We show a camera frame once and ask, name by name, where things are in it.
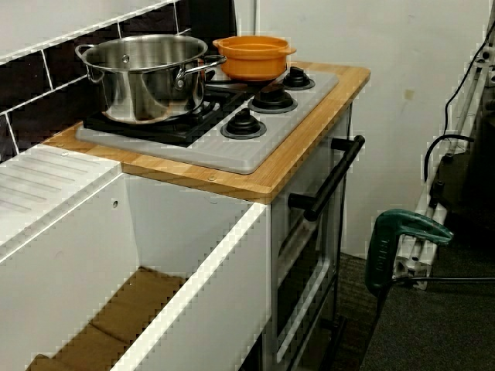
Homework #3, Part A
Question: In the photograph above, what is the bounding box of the black oven door handle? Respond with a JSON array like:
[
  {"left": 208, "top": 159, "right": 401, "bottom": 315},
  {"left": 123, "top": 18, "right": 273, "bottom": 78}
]
[{"left": 288, "top": 134, "right": 367, "bottom": 222}]

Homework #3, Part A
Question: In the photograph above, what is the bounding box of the orange plastic pot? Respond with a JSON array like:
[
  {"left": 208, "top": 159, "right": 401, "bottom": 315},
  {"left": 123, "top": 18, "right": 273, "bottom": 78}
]
[{"left": 212, "top": 35, "right": 298, "bottom": 83}]

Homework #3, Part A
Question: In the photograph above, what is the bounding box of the black stove knob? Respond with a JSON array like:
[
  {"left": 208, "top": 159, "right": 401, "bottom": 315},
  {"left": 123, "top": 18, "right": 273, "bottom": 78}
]
[
  {"left": 281, "top": 66, "right": 316, "bottom": 91},
  {"left": 220, "top": 107, "right": 268, "bottom": 140},
  {"left": 247, "top": 83, "right": 299, "bottom": 114}
]

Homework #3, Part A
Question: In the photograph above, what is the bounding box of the black upright panel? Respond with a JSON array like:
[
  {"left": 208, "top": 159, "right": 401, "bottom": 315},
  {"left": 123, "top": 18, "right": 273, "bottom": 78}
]
[{"left": 188, "top": 0, "right": 237, "bottom": 42}]

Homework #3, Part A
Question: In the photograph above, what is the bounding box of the black machine block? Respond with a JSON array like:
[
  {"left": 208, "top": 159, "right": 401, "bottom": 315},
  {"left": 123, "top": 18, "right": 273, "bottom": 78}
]
[{"left": 432, "top": 111, "right": 495, "bottom": 217}]

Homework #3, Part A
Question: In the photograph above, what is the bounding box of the thin black rod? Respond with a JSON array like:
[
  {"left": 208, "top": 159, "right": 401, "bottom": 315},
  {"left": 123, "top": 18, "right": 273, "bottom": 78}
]
[{"left": 392, "top": 275, "right": 495, "bottom": 286}]

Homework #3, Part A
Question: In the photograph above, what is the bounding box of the grey stove top plate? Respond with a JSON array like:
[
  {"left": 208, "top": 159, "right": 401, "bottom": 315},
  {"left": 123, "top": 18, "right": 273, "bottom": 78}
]
[{"left": 74, "top": 69, "right": 340, "bottom": 175}]

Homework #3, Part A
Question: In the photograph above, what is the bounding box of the brown sink bottom board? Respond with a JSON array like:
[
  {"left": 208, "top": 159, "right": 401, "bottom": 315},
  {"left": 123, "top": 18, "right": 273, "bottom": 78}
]
[{"left": 25, "top": 266, "right": 186, "bottom": 371}]

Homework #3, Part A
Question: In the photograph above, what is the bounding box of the black curved cable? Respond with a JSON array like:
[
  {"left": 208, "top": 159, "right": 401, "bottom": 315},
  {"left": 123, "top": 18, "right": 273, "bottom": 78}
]
[{"left": 423, "top": 133, "right": 476, "bottom": 185}]

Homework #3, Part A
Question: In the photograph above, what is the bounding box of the grey oven door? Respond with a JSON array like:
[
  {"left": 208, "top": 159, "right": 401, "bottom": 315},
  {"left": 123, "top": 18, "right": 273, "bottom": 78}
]
[{"left": 270, "top": 104, "right": 355, "bottom": 364}]

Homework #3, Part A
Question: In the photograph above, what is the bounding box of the aluminium frame rail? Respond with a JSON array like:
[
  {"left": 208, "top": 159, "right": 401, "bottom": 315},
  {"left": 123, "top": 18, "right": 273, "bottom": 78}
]
[{"left": 392, "top": 22, "right": 495, "bottom": 291}]

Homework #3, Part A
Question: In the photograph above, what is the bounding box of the white toy sink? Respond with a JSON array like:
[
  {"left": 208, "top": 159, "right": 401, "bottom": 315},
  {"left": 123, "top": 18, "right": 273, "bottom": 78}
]
[{"left": 0, "top": 143, "right": 271, "bottom": 371}]

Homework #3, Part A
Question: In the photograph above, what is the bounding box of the green clamp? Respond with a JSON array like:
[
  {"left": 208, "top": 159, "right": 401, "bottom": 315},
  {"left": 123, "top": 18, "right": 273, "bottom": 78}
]
[{"left": 365, "top": 208, "right": 454, "bottom": 298}]

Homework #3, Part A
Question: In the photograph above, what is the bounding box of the stainless steel pot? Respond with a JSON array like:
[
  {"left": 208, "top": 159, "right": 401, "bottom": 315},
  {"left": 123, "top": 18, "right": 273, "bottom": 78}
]
[{"left": 74, "top": 33, "right": 228, "bottom": 125}]

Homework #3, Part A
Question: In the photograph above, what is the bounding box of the thin black cable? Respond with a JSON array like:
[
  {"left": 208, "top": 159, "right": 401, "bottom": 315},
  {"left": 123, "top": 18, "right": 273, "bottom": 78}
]
[{"left": 442, "top": 30, "right": 495, "bottom": 136}]

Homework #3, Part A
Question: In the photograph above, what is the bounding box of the black burner grate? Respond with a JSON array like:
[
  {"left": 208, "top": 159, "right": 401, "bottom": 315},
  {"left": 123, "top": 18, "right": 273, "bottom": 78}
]
[
  {"left": 204, "top": 63, "right": 289, "bottom": 97},
  {"left": 83, "top": 87, "right": 248, "bottom": 148}
]

